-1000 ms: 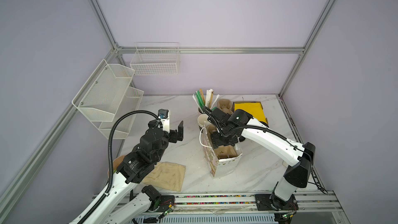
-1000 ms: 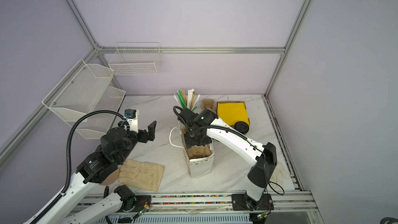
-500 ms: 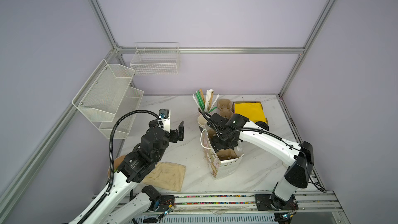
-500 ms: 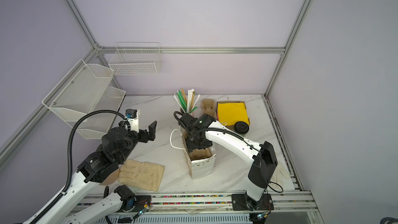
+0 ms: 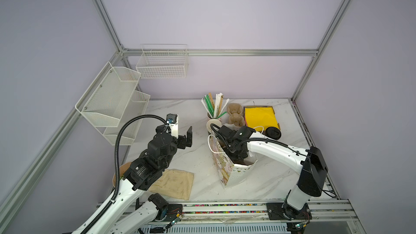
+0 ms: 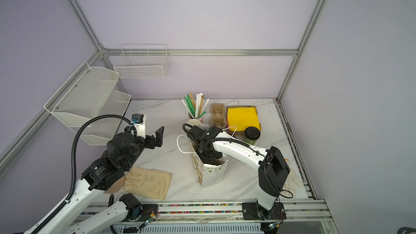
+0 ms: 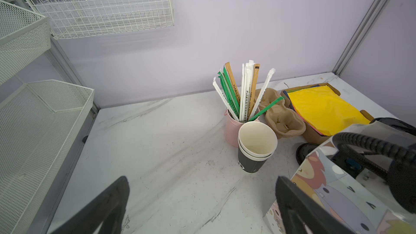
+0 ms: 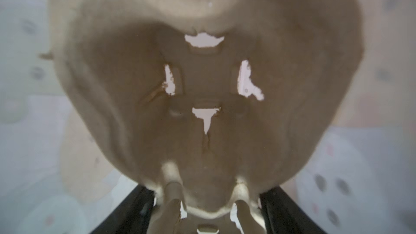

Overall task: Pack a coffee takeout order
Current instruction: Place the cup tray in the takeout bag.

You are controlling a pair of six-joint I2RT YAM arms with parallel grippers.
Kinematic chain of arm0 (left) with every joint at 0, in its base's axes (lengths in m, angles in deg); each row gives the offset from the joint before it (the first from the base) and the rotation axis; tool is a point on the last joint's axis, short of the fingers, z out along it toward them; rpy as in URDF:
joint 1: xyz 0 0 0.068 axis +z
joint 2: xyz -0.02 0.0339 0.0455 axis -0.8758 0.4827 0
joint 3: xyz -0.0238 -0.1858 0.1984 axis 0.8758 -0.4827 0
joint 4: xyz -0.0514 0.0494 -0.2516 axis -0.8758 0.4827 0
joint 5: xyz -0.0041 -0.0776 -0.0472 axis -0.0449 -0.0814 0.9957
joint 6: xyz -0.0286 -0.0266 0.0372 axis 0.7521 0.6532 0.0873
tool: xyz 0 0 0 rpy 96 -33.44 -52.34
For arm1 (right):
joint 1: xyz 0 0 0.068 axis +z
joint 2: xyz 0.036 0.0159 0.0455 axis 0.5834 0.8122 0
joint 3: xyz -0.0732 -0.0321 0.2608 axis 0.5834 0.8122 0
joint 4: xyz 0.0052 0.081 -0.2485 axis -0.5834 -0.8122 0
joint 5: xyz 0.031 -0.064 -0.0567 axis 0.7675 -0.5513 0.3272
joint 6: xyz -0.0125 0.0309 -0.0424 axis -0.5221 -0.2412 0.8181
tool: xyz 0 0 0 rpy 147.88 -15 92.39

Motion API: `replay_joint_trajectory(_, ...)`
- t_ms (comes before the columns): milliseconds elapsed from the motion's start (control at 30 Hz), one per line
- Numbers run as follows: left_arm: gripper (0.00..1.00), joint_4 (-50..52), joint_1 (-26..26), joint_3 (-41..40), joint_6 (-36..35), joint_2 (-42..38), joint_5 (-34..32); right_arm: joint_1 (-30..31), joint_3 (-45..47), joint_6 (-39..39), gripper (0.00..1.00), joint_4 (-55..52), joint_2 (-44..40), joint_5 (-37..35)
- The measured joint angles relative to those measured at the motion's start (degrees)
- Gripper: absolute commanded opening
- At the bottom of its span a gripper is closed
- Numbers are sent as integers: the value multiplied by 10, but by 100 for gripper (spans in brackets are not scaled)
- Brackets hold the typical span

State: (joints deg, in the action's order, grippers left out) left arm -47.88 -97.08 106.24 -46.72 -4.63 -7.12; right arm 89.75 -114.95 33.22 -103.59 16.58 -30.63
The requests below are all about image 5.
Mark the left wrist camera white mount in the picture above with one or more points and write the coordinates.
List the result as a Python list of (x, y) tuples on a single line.
[(172, 120)]

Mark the cartoon animal paper gift bag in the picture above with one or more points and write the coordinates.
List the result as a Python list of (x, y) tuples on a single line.
[(230, 174)]

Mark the cardboard box yellow napkins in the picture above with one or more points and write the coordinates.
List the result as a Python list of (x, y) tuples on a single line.
[(260, 116)]

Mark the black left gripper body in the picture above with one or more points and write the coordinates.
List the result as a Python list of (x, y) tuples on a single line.
[(181, 144)]

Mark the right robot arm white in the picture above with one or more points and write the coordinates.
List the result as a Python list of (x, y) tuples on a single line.
[(309, 163)]

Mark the beige work glove left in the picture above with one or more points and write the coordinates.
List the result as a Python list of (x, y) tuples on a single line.
[(175, 184)]

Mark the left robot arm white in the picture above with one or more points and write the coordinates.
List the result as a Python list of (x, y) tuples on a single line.
[(135, 182)]

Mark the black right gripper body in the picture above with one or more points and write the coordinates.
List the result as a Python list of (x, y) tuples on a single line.
[(235, 155)]

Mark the green paper cup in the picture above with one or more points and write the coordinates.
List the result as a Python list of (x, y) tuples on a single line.
[(273, 133)]

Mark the stacked pulp cup carriers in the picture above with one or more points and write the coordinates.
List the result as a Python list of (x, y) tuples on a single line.
[(235, 112)]

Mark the pink metal bucket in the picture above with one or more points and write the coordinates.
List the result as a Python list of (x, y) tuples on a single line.
[(210, 117)]

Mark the white mesh shelf upper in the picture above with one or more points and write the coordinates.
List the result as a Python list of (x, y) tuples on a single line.
[(104, 102)]

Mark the kraft bowl with green plant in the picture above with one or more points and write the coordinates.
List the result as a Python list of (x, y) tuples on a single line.
[(122, 170)]

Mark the aluminium frame profiles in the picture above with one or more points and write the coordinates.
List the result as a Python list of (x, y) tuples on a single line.
[(21, 82)]

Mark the green wrapped straw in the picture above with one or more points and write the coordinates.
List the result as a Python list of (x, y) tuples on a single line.
[(208, 103)]

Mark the white wire basket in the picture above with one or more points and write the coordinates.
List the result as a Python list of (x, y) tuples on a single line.
[(163, 61)]

